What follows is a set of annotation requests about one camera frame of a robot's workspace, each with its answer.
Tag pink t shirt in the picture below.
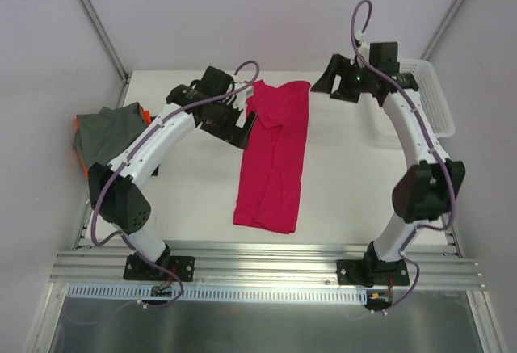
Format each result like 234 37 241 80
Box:
233 81 311 234

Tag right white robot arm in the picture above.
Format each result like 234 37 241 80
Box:
311 36 466 284

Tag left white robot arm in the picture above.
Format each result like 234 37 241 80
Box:
88 66 257 279

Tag white plastic basket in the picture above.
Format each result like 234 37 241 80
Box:
377 59 456 140

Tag orange t shirt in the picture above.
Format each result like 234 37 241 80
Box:
74 109 153 178

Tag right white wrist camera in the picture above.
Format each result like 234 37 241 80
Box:
355 35 370 65

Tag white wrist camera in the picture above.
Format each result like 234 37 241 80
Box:
355 35 370 65
232 83 254 110

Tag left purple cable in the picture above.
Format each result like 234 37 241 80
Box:
90 60 260 249

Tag purple cable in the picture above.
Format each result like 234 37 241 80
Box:
90 60 260 249
349 0 460 309

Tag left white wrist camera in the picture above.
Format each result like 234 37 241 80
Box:
232 83 254 110

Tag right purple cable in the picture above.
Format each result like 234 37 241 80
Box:
349 0 460 309

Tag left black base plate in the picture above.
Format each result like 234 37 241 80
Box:
123 247 195 282

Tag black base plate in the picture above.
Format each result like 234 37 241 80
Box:
123 247 195 282
336 259 410 288

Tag white slotted cable duct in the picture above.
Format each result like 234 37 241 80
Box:
66 284 367 305

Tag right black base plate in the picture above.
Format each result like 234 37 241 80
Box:
336 259 410 288

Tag aluminium rail frame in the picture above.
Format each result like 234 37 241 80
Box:
51 70 486 291

